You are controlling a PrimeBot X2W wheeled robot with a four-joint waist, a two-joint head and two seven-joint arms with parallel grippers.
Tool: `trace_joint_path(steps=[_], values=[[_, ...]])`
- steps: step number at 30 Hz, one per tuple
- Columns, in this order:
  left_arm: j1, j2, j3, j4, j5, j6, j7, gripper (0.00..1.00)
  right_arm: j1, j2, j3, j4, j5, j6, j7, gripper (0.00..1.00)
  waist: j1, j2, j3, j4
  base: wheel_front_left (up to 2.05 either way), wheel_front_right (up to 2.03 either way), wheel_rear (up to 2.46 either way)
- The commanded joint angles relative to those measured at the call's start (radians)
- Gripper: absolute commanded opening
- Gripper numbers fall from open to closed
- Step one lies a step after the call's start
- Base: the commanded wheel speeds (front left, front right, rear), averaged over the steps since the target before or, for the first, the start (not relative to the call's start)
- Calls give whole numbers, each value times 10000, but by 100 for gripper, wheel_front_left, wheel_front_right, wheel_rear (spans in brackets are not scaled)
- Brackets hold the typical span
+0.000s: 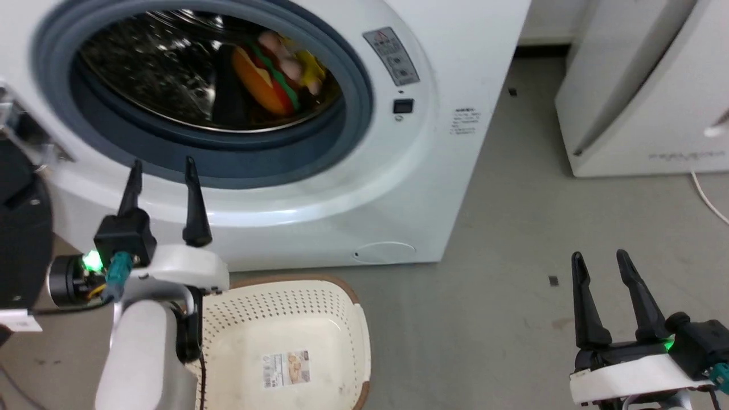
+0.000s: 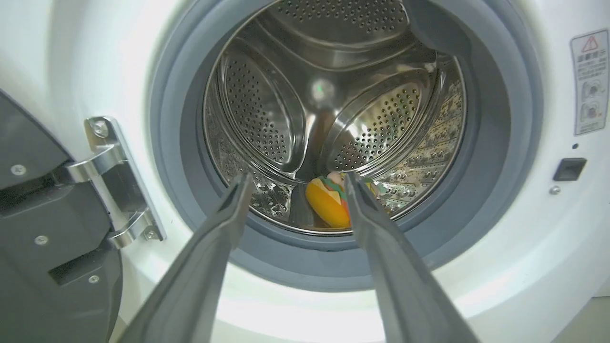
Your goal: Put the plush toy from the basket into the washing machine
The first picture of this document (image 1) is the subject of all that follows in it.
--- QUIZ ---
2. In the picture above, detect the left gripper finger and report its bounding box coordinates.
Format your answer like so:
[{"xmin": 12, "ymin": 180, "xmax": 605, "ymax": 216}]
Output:
[
  {"xmin": 182, "ymin": 156, "xmax": 214, "ymax": 248},
  {"xmin": 117, "ymin": 159, "xmax": 144, "ymax": 218}
]

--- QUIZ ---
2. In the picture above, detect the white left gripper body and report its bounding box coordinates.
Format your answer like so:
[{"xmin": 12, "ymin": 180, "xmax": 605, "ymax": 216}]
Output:
[{"xmin": 129, "ymin": 244, "xmax": 231, "ymax": 298}]

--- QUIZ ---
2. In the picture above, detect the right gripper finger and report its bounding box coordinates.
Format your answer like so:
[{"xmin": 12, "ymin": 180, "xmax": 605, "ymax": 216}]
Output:
[
  {"xmin": 616, "ymin": 248, "xmax": 671, "ymax": 343},
  {"xmin": 571, "ymin": 251, "xmax": 614, "ymax": 350}
]

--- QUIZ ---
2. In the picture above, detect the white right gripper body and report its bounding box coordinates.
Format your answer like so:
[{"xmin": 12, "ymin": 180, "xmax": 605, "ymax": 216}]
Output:
[{"xmin": 569, "ymin": 339, "xmax": 714, "ymax": 407}]

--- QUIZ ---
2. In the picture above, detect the dark washing machine door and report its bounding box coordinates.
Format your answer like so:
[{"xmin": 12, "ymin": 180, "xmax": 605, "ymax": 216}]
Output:
[{"xmin": 0, "ymin": 137, "xmax": 55, "ymax": 313}]

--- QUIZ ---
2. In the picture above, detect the cream perforated laundry basket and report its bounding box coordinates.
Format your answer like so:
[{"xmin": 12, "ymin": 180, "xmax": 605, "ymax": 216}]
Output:
[{"xmin": 194, "ymin": 274, "xmax": 372, "ymax": 410}]

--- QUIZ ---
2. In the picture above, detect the hot dog plush toy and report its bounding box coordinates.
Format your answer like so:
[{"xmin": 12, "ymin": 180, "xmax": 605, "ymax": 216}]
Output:
[{"xmin": 231, "ymin": 39, "xmax": 302, "ymax": 118}]

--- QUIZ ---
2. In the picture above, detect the yellow plush toy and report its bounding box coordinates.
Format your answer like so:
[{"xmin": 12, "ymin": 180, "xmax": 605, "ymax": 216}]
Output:
[{"xmin": 293, "ymin": 48, "xmax": 327, "ymax": 96}]

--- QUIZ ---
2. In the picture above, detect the white front-load washing machine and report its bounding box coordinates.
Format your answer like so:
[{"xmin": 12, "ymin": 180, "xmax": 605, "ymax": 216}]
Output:
[{"xmin": 0, "ymin": 0, "xmax": 533, "ymax": 273}]

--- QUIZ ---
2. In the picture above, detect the printed label sticker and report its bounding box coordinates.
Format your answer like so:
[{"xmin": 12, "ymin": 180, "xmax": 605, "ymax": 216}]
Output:
[{"xmin": 263, "ymin": 350, "xmax": 311, "ymax": 390}]

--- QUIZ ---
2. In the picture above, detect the grey rubber door gasket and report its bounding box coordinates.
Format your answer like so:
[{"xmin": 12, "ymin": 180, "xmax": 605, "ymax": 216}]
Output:
[{"xmin": 31, "ymin": 0, "xmax": 375, "ymax": 190}]

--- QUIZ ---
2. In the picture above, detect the white cabinet appliance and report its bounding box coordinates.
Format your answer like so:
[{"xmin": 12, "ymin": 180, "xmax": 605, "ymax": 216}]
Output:
[{"xmin": 554, "ymin": 0, "xmax": 729, "ymax": 178}]

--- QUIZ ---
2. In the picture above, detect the grey warning label sticker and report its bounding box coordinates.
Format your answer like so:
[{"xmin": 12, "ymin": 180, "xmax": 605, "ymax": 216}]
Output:
[{"xmin": 363, "ymin": 27, "xmax": 421, "ymax": 87}]

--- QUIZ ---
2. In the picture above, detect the teal left camera cable plug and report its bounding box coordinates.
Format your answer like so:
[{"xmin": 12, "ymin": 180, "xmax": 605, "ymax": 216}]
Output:
[{"xmin": 105, "ymin": 252, "xmax": 135, "ymax": 302}]

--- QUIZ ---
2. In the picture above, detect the teal camera cable plug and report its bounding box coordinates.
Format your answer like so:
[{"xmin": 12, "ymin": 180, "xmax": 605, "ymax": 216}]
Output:
[
  {"xmin": 105, "ymin": 252, "xmax": 135, "ymax": 302},
  {"xmin": 706, "ymin": 364, "xmax": 729, "ymax": 395}
]

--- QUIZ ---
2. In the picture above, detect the teal right camera cable plug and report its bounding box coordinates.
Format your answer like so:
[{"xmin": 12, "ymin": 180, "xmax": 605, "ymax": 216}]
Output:
[{"xmin": 706, "ymin": 364, "xmax": 729, "ymax": 395}]

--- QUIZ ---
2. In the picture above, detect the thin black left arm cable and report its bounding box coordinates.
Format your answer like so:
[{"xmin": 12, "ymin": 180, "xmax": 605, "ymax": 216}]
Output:
[{"xmin": 196, "ymin": 352, "xmax": 208, "ymax": 410}]

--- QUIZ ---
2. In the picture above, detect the white floor cable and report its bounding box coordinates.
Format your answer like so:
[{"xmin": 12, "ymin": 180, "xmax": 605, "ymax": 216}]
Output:
[{"xmin": 690, "ymin": 170, "xmax": 729, "ymax": 226}]

